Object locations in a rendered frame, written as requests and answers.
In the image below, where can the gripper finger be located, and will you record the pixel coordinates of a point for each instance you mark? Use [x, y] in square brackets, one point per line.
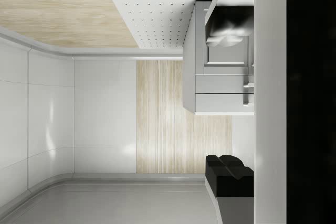
[231, 182]
[231, 22]

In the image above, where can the white cabinet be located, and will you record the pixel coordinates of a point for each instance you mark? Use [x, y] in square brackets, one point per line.
[223, 98]

